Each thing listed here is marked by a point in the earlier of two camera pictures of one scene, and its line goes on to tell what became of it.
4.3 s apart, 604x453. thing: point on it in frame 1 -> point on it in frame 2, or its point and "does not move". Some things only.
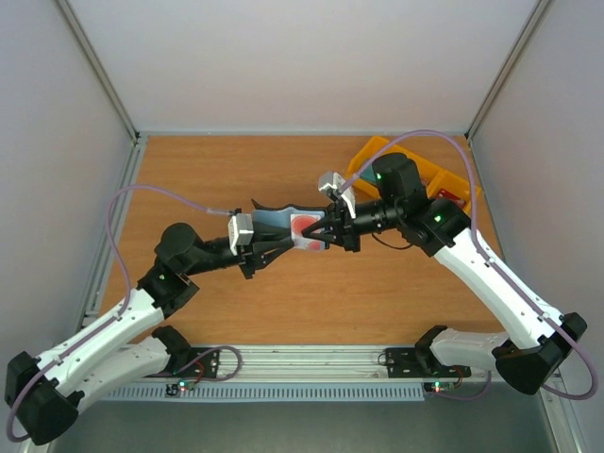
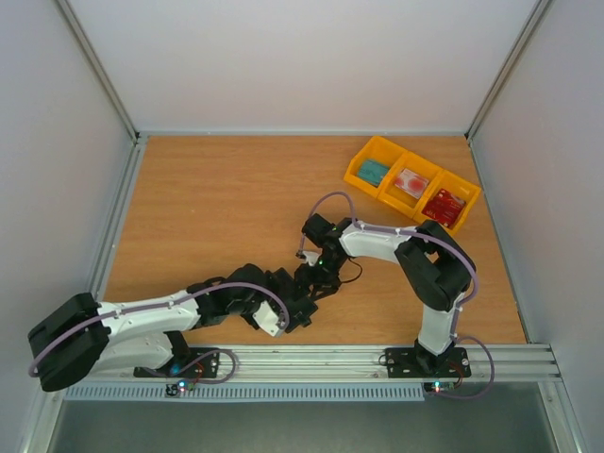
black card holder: [270, 222] -> [299, 311]
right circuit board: [439, 387] does not move
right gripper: [343, 229] -> [323, 284]
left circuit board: [182, 385] does not move
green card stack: [369, 175] does not move
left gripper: [256, 253] -> [277, 284]
